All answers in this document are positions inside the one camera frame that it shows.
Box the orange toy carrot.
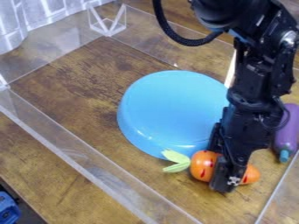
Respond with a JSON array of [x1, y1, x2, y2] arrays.
[[161, 149, 261, 186]]

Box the purple toy eggplant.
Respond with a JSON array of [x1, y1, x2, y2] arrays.
[[273, 103, 299, 163]]

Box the black braided cable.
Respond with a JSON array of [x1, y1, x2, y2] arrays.
[[152, 0, 225, 47]]

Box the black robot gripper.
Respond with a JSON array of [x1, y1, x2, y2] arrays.
[[207, 101, 285, 193]]

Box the blue upturned plastic bowl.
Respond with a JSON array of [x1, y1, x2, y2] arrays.
[[116, 70, 228, 158]]

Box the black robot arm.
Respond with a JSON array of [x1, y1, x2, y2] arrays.
[[191, 0, 299, 193]]

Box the white translucent curtain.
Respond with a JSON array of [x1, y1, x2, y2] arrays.
[[0, 0, 113, 55]]

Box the clear acrylic enclosure wall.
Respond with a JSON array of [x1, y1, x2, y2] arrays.
[[0, 0, 299, 224]]

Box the blue object at corner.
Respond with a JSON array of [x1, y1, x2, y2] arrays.
[[0, 192, 21, 224]]

